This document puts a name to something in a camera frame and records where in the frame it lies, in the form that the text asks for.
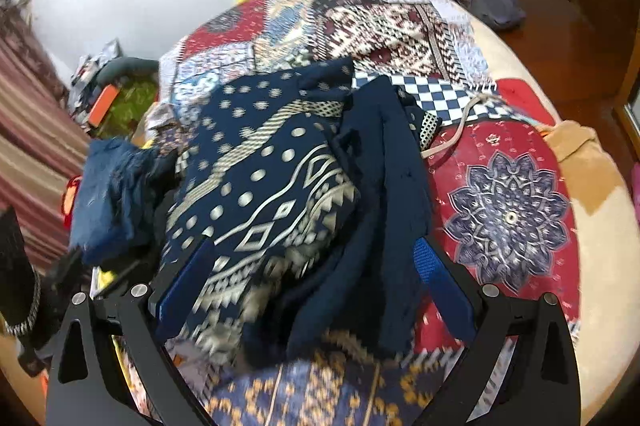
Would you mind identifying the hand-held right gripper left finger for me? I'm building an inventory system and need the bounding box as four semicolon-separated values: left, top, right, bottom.
45;237;217;426

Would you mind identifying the grey cushion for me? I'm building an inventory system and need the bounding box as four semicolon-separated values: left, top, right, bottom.
95;56;158;87

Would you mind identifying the navy patterned garment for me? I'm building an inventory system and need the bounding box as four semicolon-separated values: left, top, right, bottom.
157;59;442;359

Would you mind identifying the black cloth with braided trim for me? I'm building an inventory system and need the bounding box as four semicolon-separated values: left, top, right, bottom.
0;206;43;339

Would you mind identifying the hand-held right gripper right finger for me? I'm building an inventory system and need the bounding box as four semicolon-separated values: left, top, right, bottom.
405;235;583;426

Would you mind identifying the blue crinkled cloth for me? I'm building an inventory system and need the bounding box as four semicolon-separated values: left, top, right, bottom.
70;139;176;264

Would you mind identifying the patchwork bedspread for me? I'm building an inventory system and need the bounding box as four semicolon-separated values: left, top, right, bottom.
145;0;581;426

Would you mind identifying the striped curtain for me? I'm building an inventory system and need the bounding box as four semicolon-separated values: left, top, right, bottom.
0;6;96;267

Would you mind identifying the orange box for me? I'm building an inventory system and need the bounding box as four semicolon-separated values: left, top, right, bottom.
87;86;121;127

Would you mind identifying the plain navy garment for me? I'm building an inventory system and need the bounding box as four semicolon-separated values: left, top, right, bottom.
245;76;436;359

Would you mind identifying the cream fleece blanket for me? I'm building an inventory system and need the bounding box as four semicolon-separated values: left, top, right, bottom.
467;4;640;357

